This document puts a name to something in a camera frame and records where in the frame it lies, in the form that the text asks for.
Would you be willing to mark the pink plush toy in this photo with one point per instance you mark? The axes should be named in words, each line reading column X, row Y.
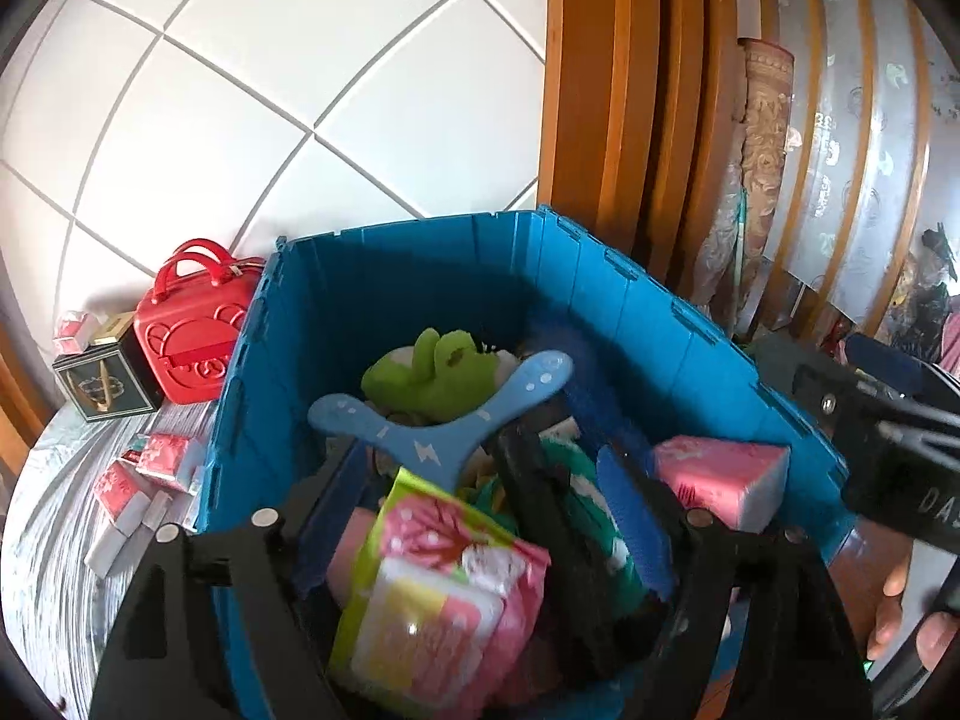
column 352, row 555

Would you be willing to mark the green frog plush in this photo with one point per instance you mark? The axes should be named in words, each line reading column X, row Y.
column 442, row 382

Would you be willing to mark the pink tissue pack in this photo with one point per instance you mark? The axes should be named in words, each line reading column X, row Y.
column 75, row 330
column 169, row 457
column 720, row 480
column 120, row 499

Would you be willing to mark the pile of colourful clutter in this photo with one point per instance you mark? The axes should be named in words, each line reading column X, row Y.
column 926, row 307

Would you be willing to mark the plastic wrapped roll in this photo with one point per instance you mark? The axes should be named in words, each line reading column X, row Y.
column 720, row 240

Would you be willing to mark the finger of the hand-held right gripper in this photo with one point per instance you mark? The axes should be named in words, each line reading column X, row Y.
column 881, row 364
column 825, row 390

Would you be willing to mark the frosted glass wooden door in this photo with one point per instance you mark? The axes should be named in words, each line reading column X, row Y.
column 847, row 127

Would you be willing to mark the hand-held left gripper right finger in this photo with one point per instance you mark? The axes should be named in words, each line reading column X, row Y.
column 634, row 532

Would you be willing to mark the person's right hand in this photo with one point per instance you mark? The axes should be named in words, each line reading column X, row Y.
column 892, row 615

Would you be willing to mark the pink green wipes pack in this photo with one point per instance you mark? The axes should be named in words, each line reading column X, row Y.
column 435, row 600

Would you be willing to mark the rolled patterned carpet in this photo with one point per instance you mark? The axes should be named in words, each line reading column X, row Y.
column 769, row 135

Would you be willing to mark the white red blue medicine box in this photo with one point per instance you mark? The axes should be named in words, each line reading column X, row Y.
column 184, row 514

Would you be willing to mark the black gift box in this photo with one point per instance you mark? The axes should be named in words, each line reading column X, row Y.
column 105, row 382

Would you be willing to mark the blue plastic storage crate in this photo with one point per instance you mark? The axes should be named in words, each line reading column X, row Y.
column 420, row 292

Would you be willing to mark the blue boomerang toy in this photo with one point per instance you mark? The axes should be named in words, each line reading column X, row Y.
column 420, row 450

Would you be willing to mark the wooden wall frame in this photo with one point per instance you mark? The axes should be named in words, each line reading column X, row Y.
column 15, row 397
column 600, row 90

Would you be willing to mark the green wet wipes pack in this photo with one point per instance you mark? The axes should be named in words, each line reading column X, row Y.
column 581, row 487

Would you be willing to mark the small gold box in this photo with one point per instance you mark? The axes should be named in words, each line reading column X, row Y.
column 112, row 326

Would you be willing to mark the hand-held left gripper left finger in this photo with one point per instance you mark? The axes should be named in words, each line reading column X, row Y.
column 315, row 547

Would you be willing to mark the thin green pole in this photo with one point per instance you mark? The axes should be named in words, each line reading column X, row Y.
column 742, row 240

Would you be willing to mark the red bear carry case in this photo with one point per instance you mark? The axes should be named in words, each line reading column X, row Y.
column 187, row 345

